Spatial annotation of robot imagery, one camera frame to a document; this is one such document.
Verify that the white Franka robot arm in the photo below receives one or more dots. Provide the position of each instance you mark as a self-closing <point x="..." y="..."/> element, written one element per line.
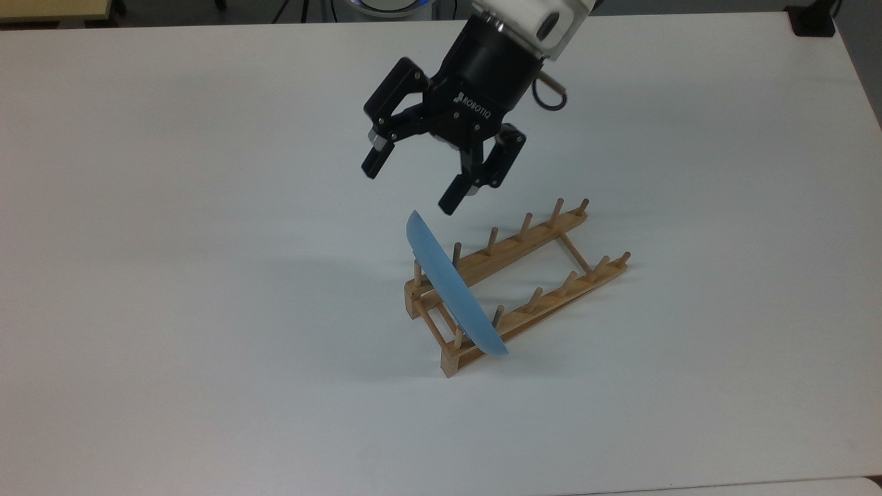
<point x="524" y="14"/>

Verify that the blue round plate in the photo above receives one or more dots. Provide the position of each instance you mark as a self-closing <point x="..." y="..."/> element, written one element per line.
<point x="448" y="289"/>

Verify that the beige wooden table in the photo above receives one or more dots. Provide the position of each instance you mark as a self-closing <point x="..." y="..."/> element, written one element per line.
<point x="48" y="8"/>

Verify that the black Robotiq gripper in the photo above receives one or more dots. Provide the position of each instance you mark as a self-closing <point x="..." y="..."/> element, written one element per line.
<point x="482" y="83"/>

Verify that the wooden plate rack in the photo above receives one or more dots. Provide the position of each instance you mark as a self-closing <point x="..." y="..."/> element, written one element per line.
<point x="517" y="246"/>

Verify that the black table clamp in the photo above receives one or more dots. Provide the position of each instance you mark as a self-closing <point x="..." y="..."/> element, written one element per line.
<point x="812" y="21"/>

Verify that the black tripod legs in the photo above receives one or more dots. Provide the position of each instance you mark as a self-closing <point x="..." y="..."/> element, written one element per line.
<point x="303" y="8"/>

